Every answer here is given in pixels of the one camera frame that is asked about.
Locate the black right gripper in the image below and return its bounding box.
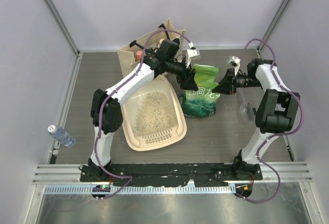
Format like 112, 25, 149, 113
212, 68, 262, 96

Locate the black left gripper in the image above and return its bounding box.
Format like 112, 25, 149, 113
166, 58, 199, 91

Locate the green litter bag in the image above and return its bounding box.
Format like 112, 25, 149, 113
179, 64, 221, 118

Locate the clear plastic scoop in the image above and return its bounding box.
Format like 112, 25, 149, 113
237, 90, 254, 122

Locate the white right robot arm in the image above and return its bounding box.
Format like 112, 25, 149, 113
212, 56, 300, 180

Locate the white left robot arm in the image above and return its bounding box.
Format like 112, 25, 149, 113
90, 39, 200, 182

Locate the cat litter pile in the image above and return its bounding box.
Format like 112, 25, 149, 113
132, 91, 178, 136

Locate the cream plastic litter box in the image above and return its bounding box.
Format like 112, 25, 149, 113
122, 76, 187, 152

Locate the pink capped bottle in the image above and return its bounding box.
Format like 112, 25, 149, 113
135, 50, 143, 61

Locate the beige canvas tote bag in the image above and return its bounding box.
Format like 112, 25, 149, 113
117, 18, 186, 77

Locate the clear water bottle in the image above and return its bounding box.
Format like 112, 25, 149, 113
47, 125, 75, 147

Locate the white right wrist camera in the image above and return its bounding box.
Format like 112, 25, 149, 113
227, 55, 241, 75

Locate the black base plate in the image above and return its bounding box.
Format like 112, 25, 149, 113
79, 161, 263, 188

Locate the perforated cable duct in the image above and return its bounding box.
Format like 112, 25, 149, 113
44, 183, 236, 195

